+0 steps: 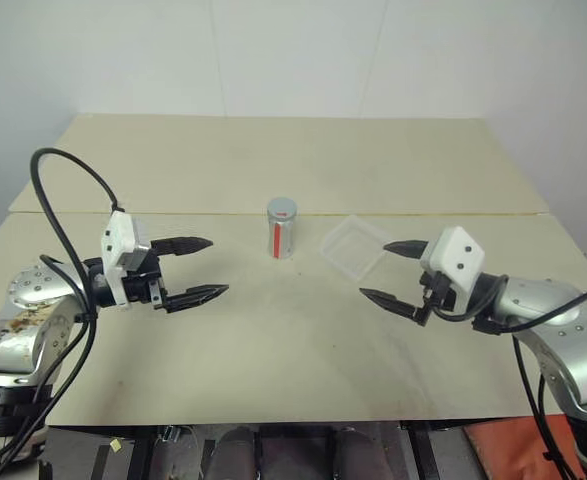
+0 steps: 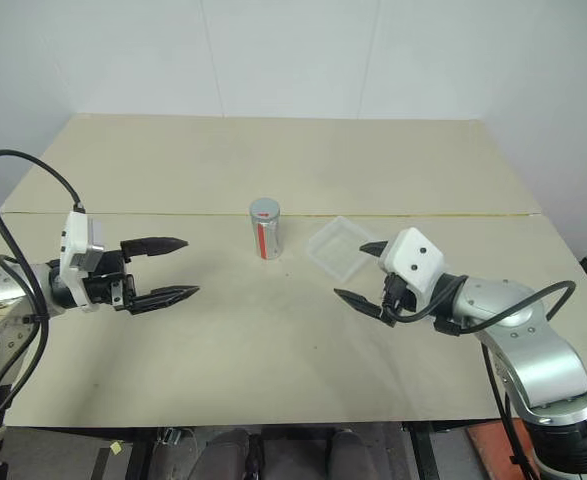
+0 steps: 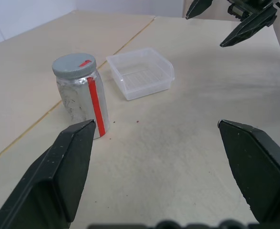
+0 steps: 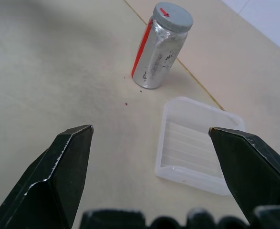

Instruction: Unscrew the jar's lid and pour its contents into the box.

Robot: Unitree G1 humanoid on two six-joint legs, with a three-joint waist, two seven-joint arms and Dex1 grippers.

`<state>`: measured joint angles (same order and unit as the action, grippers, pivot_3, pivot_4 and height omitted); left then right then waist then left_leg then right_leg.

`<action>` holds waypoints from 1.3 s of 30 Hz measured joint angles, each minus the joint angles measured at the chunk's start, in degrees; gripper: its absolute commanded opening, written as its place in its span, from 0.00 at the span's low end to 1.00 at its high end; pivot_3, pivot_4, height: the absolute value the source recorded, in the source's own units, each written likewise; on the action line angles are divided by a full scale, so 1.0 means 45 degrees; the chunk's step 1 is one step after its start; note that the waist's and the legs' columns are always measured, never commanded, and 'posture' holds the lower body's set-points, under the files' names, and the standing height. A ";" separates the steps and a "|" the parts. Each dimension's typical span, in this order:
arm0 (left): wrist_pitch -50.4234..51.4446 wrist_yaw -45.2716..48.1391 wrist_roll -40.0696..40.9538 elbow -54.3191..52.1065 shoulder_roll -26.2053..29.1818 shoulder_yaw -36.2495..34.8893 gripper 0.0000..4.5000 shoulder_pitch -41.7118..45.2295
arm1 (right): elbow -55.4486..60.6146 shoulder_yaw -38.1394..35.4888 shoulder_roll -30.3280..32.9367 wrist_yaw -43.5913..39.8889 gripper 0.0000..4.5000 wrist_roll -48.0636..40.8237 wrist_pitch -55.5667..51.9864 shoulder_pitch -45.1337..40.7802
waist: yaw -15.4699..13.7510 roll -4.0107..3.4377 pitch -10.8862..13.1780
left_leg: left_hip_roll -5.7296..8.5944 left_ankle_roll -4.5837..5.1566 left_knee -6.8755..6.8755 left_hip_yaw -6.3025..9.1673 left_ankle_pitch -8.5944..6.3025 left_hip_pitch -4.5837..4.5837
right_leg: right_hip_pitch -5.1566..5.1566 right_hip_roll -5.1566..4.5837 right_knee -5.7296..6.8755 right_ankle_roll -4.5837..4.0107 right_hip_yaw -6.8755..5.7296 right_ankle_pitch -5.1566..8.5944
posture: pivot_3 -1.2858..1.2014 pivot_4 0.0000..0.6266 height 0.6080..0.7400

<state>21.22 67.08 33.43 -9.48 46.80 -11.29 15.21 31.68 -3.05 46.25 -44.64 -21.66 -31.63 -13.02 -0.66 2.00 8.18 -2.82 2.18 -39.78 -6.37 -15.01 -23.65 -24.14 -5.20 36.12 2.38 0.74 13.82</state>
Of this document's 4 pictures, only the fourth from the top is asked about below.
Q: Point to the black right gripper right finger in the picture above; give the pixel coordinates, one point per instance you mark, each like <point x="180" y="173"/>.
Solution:
<point x="247" y="167"/>

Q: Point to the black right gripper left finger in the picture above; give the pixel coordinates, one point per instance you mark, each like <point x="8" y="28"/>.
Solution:
<point x="58" y="171"/>

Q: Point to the clear plastic tray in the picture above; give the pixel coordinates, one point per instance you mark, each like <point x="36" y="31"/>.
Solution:
<point x="192" y="145"/>

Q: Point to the silver bottle with grey cap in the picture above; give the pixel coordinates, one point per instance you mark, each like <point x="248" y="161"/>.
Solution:
<point x="155" y="56"/>

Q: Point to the grey plastic jar lid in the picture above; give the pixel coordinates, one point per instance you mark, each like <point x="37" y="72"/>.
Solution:
<point x="173" y="16"/>

